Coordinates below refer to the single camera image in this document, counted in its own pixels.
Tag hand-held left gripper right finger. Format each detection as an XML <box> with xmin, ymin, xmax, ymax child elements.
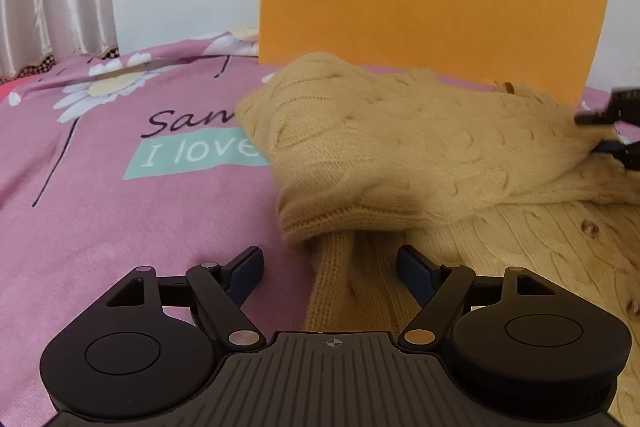
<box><xmin>396</xmin><ymin>245</ymin><xmax>567</xmax><ymax>352</ymax></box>

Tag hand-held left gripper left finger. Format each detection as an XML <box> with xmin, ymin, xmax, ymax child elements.
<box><xmin>98</xmin><ymin>246</ymin><xmax>267</xmax><ymax>351</ymax></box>

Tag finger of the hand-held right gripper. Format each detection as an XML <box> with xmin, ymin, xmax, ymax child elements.
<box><xmin>592</xmin><ymin>139</ymin><xmax>640</xmax><ymax>170</ymax></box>
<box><xmin>574</xmin><ymin>86</ymin><xmax>640</xmax><ymax>128</ymax></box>

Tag yellow cable-knit cardigan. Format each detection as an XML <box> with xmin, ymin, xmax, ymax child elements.
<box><xmin>235</xmin><ymin>52</ymin><xmax>640</xmax><ymax>427</ymax></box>

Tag pink floral bedsheet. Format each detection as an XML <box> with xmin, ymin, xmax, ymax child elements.
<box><xmin>0</xmin><ymin>29</ymin><xmax>640</xmax><ymax>427</ymax></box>

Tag red cloth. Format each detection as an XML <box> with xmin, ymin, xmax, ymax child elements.
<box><xmin>0</xmin><ymin>76</ymin><xmax>22</xmax><ymax>104</ymax></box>

